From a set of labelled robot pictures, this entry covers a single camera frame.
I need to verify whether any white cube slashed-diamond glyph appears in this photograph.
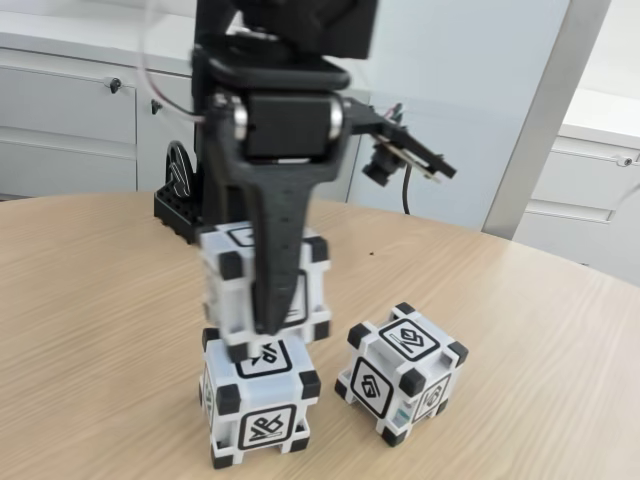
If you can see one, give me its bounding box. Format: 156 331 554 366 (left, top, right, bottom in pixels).
198 222 335 362

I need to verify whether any white cube stacked-diamond glyph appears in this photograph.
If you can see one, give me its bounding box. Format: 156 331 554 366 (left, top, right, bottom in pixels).
334 301 471 448

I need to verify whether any black table clamp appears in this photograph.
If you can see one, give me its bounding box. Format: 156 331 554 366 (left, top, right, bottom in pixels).
152 139 207 247

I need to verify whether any white cube crossed-lines glyph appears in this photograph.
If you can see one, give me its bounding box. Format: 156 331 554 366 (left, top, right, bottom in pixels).
199 327 324 471

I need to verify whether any grey metal pillar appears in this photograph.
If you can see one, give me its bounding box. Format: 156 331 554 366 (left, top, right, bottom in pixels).
481 0 615 242

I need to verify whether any gripper-mounted camera module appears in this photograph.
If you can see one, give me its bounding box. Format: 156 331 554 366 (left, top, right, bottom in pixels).
349 97 459 189

